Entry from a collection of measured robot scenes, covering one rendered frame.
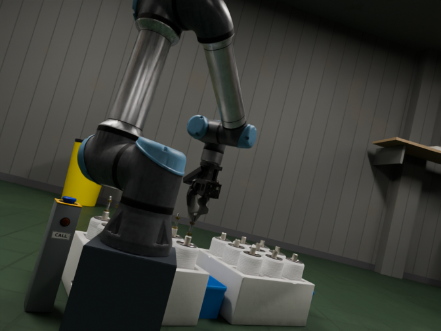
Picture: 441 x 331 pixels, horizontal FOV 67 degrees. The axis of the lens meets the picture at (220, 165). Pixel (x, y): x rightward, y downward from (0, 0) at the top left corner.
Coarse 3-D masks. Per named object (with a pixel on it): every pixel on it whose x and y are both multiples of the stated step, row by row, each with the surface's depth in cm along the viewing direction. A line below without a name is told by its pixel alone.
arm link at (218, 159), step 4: (204, 152) 116; (208, 152) 115; (212, 152) 115; (216, 152) 115; (204, 156) 116; (208, 156) 115; (212, 156) 115; (216, 156) 115; (220, 156) 117; (204, 160) 116; (208, 160) 115; (212, 160) 115; (216, 160) 115; (220, 160) 117; (216, 164) 116
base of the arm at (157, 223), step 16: (128, 208) 67; (144, 208) 67; (160, 208) 68; (112, 224) 68; (128, 224) 66; (144, 224) 66; (160, 224) 68; (112, 240) 65; (128, 240) 65; (144, 240) 65; (160, 240) 69; (160, 256) 67
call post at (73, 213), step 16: (64, 208) 96; (80, 208) 98; (48, 224) 98; (48, 240) 94; (64, 240) 97; (48, 256) 95; (64, 256) 97; (48, 272) 95; (32, 288) 93; (48, 288) 95; (32, 304) 93; (48, 304) 95
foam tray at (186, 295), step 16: (80, 240) 115; (64, 272) 122; (176, 272) 107; (192, 272) 111; (176, 288) 108; (192, 288) 111; (176, 304) 108; (192, 304) 111; (176, 320) 108; (192, 320) 112
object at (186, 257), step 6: (174, 246) 114; (180, 246) 113; (180, 252) 112; (186, 252) 113; (192, 252) 113; (180, 258) 112; (186, 258) 112; (192, 258) 114; (180, 264) 112; (186, 264) 112; (192, 264) 114
